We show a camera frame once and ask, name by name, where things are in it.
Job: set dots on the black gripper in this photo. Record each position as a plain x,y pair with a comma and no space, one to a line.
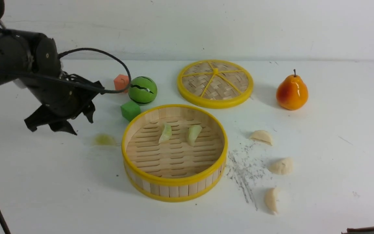
62,99

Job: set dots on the green dumpling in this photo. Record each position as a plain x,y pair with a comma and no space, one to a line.
166,133
104,140
193,133

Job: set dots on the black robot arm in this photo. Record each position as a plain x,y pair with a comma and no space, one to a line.
32,59

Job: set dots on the yellow-rimmed bamboo steamer tray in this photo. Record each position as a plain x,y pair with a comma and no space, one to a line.
173,171

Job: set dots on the yellow-rimmed woven steamer lid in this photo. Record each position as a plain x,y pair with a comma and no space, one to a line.
215,84

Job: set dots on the green foam cube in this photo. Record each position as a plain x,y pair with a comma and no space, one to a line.
130,110

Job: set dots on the orange foam cube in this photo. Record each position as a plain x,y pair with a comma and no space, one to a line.
121,81

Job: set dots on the green toy watermelon ball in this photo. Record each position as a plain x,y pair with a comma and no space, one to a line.
142,90

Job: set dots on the white dumpling upper right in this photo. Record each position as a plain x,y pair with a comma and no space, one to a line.
262,136

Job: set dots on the white dumpling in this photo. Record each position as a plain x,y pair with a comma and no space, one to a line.
270,199
283,166
262,136

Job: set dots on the white dumpling lower right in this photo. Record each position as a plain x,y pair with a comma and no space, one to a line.
270,199

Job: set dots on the white dumpling middle right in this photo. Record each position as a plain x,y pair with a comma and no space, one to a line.
283,166

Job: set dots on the orange toy pear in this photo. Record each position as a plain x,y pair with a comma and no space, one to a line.
292,93

